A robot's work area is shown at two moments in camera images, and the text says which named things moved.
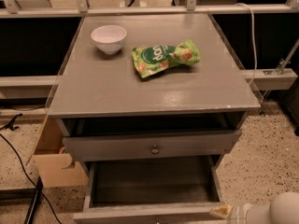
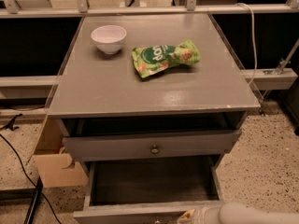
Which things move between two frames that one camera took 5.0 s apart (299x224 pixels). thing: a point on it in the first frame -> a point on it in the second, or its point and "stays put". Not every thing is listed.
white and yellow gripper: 237,214 -> 206,216
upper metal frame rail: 146,10 stays put
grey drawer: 151,189 stays put
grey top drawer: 117,146 stays put
